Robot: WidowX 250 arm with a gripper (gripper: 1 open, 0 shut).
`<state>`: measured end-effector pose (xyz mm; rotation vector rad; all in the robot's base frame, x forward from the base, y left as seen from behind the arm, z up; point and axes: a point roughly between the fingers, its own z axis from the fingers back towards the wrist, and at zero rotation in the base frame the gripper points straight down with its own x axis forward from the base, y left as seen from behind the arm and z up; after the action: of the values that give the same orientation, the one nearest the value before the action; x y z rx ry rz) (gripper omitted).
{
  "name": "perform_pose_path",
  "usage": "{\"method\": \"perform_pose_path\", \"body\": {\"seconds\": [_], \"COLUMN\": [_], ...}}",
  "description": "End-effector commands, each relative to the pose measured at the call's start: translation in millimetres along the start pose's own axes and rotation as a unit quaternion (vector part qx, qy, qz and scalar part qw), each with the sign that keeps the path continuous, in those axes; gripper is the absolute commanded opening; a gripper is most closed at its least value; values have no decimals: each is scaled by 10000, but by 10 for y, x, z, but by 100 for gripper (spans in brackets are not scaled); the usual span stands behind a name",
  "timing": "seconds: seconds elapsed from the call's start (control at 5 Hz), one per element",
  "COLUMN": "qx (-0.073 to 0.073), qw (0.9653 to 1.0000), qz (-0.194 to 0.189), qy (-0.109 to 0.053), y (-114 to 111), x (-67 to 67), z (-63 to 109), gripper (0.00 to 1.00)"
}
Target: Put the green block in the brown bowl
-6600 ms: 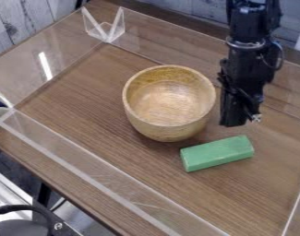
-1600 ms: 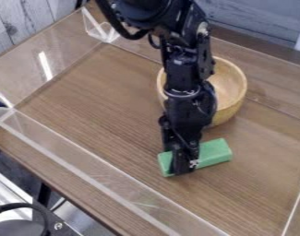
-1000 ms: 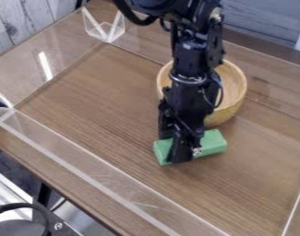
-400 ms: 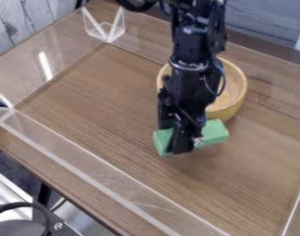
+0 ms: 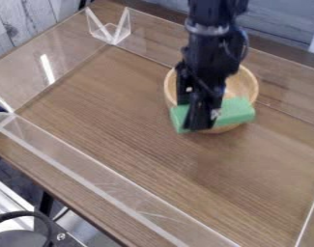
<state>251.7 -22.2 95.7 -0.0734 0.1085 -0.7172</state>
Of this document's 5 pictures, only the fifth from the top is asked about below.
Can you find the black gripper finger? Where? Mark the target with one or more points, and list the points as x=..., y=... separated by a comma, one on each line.
x=186, y=89
x=202, y=106

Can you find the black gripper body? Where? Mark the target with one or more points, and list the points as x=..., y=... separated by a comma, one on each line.
x=213, y=53

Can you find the green rectangular block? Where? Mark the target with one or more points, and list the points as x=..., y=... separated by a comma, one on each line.
x=236, y=112

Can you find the brown wooden bowl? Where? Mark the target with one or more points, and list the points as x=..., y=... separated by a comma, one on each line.
x=241, y=85

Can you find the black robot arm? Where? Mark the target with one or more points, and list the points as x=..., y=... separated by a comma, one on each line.
x=216, y=11

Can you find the black table leg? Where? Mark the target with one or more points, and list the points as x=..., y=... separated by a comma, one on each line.
x=46, y=204

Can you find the clear acrylic corner bracket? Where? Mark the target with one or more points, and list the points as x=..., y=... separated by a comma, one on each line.
x=110, y=33

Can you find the clear acrylic front wall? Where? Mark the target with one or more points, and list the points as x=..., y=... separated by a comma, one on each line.
x=110, y=141

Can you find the grey metal base plate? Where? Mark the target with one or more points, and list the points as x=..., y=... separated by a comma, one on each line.
x=67, y=236

